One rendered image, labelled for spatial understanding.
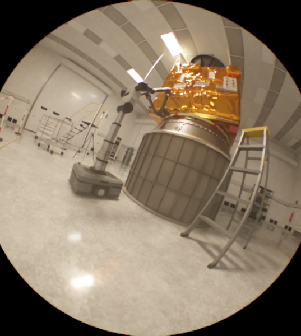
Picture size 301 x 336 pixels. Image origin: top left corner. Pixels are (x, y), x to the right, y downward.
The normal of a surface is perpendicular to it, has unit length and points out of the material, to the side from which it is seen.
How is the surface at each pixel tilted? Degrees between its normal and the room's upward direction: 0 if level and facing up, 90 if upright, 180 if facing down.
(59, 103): 90
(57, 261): 0
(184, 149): 90
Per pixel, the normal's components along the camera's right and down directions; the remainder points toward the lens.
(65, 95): 0.78, 0.31
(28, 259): 0.37, -0.93
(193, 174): -0.11, -0.04
